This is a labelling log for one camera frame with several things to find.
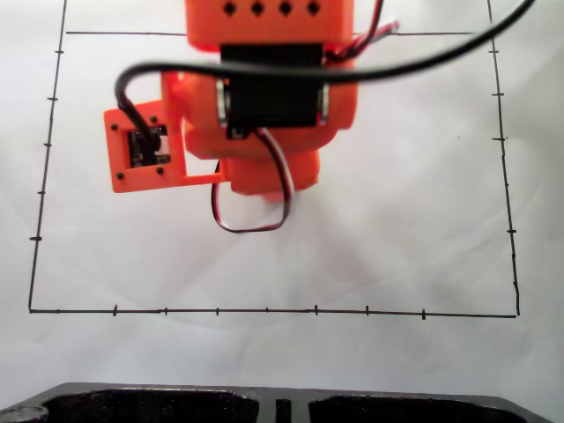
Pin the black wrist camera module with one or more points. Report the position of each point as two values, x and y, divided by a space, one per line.
141 152

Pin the white sheet with drawn frame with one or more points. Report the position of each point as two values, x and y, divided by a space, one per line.
396 220

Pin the orange camera mount bracket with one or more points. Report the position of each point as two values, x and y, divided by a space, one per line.
116 145

